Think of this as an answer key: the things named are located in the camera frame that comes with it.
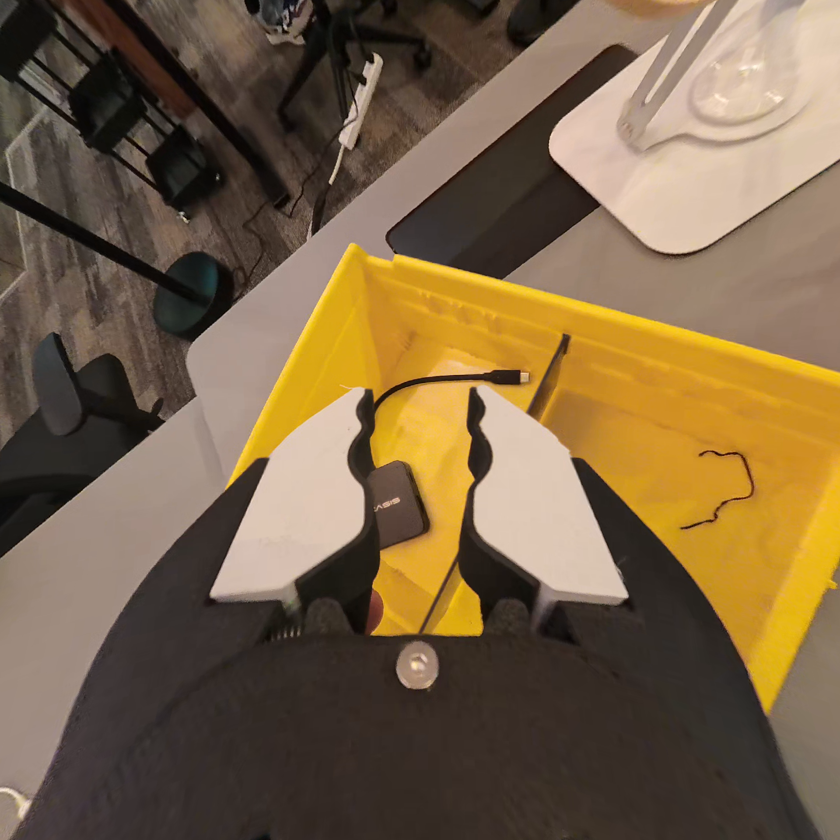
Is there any yellow plastic bin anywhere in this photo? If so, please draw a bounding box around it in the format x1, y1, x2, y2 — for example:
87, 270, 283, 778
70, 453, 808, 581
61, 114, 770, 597
230, 243, 840, 716

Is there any black utility cart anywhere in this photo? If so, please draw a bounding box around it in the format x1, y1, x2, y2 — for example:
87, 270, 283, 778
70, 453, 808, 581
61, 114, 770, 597
0, 0, 227, 220

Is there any thin dark wire tie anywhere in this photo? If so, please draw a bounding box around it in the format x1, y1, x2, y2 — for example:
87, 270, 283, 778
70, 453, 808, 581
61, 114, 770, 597
679, 449, 766, 531

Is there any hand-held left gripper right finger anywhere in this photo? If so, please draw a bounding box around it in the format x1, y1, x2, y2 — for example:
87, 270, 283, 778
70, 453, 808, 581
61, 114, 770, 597
462, 385, 631, 618

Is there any black stand pole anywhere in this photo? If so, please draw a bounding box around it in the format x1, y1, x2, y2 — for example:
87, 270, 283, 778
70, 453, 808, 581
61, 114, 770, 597
0, 182, 236, 338

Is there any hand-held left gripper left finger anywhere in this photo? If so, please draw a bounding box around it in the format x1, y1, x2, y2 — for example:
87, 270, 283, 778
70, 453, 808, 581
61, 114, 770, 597
210, 388, 382, 611

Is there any black adapter with thin cable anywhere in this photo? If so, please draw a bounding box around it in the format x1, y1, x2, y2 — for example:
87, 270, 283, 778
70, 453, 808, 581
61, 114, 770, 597
368, 372, 534, 542

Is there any white stand base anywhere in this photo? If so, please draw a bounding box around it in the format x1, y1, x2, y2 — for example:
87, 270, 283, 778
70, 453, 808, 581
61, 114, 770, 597
549, 0, 840, 256

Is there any white power strip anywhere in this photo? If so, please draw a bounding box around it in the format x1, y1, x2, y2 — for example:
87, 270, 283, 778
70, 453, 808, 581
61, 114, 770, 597
338, 53, 385, 149

